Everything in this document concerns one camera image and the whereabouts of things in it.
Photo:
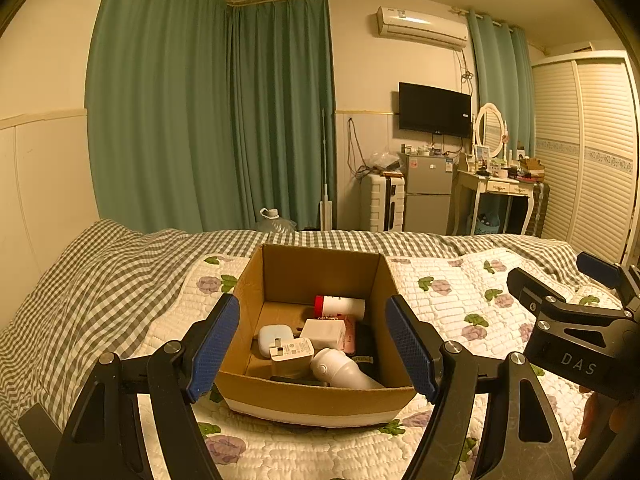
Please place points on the person's right hand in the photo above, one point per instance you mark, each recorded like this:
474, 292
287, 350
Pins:
592, 415

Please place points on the white louvered wardrobe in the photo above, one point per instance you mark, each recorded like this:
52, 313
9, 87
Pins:
585, 160

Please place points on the black wall television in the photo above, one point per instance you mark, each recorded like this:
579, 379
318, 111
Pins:
435, 109

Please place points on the green curtain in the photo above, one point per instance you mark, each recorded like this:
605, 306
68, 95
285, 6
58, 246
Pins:
285, 110
160, 110
500, 70

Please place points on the small brown box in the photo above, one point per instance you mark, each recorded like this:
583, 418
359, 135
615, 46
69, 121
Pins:
530, 166

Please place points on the white bottle with red cap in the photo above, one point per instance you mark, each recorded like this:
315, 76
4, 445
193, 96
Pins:
345, 306

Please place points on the white flat mop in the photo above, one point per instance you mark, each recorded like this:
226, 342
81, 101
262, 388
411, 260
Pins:
325, 215

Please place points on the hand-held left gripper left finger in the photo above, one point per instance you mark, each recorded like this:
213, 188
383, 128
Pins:
215, 347

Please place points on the silver fridge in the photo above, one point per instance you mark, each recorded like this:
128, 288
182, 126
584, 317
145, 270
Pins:
429, 195

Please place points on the brown cardboard box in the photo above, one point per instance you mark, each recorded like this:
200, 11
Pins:
320, 405

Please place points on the small photo frame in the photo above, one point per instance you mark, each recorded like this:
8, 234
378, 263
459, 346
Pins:
482, 152

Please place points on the pink patterned packet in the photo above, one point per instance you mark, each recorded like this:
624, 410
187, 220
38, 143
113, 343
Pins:
350, 337

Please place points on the white suitcase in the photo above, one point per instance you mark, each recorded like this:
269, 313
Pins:
382, 202

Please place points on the white dressing table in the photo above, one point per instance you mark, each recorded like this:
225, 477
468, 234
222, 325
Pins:
492, 185

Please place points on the blue bin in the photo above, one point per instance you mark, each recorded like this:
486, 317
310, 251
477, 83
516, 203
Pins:
486, 224

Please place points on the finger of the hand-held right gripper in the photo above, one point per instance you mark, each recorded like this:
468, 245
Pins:
597, 270
530, 287

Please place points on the white air conditioner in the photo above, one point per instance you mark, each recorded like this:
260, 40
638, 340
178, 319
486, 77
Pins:
422, 25

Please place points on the clear water jug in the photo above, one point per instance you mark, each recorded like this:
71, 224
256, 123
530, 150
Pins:
274, 222

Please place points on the white plug charger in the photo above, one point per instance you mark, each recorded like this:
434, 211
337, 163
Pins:
295, 357

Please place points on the clear plastic bag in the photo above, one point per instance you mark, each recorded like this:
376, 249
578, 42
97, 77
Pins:
382, 161

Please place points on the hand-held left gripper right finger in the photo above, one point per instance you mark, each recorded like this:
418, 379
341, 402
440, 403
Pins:
410, 347

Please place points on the white earbud case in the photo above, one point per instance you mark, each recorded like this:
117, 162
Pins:
274, 335

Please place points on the small white rectangular box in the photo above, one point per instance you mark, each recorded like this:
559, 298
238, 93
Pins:
322, 332

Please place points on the oval white mirror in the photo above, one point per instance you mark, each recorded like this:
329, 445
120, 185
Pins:
489, 130

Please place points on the dark suitcase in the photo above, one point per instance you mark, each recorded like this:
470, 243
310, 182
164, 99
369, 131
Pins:
539, 210

